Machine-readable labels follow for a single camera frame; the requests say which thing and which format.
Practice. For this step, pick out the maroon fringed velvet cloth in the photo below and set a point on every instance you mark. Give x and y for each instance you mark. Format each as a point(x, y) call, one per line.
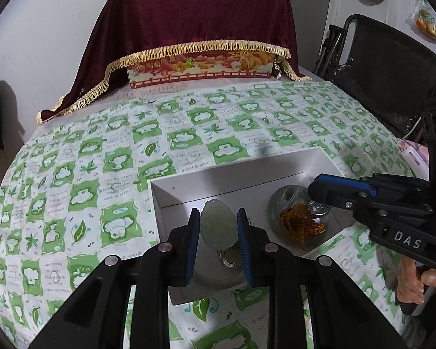
point(200, 11)

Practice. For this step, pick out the black folding chair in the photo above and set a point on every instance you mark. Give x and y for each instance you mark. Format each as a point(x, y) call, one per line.
point(381, 76)

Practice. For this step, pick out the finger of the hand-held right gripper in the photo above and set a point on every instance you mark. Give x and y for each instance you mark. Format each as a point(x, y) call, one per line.
point(343, 182)
point(330, 196)

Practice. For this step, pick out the silver pendant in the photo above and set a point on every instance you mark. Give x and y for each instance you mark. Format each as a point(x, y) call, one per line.
point(319, 209)

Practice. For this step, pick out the pink printed packet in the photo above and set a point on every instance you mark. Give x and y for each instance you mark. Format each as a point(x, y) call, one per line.
point(416, 154)

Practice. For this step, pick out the white cardboard box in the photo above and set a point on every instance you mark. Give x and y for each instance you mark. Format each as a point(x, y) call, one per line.
point(239, 174)

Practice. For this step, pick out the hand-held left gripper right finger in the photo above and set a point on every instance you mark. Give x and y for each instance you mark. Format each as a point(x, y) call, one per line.
point(244, 243)

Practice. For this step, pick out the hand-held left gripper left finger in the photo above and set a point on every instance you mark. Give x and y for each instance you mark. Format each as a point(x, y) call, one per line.
point(193, 243)

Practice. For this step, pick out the pale white-green jade pendant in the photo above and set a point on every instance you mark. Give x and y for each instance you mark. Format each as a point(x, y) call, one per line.
point(218, 223)

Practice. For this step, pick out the oval yellow-green pendant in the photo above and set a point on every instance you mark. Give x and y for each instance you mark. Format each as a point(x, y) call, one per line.
point(230, 257)

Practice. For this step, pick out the green and white tablecloth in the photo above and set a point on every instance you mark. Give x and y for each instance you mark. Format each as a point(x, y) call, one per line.
point(94, 174)

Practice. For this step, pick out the person's right hand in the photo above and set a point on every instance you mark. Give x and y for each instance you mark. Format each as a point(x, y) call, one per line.
point(412, 283)

